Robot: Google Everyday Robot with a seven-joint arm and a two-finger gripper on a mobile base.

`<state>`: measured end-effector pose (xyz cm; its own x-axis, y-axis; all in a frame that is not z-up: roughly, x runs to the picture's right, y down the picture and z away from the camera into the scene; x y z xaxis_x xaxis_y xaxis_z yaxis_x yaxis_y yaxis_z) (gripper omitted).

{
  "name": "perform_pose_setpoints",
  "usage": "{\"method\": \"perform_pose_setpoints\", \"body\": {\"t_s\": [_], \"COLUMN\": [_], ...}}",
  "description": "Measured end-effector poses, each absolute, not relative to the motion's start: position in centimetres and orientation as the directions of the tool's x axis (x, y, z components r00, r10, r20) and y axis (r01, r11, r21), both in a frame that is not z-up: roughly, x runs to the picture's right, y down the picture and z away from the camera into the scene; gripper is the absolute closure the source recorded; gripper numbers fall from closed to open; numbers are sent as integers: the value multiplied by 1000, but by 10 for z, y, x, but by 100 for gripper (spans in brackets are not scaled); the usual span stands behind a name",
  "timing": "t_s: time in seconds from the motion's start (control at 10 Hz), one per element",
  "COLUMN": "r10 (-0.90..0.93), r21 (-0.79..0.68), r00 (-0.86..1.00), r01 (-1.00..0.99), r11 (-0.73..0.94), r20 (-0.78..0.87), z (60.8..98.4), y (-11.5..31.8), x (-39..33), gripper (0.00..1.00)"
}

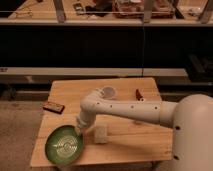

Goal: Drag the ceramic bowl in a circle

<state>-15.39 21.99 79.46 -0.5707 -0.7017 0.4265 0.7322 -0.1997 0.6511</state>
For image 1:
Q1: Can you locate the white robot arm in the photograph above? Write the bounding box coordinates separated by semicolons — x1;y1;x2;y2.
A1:
77;92;213;171

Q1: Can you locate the beige sponge block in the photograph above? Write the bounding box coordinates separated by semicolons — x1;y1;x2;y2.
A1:
94;124;107;144

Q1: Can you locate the brown chocolate bar box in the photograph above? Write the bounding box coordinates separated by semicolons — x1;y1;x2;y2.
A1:
43;101;65;114

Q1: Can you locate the wooden table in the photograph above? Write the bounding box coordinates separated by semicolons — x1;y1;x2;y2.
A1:
31;78;172;167

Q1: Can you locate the white plastic cup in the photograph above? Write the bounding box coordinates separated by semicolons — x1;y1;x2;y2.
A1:
101;87;116;100

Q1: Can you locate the red marker pen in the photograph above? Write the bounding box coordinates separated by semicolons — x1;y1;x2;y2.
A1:
135;89;144;101

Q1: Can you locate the black device on shelf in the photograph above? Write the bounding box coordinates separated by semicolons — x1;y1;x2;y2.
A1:
73;3;85;15

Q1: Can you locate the tray of items on shelf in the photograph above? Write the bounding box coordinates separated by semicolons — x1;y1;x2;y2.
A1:
112;0;175;18

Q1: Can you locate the long metal shelf rack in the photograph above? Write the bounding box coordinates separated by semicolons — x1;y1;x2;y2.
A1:
0;0;213;84

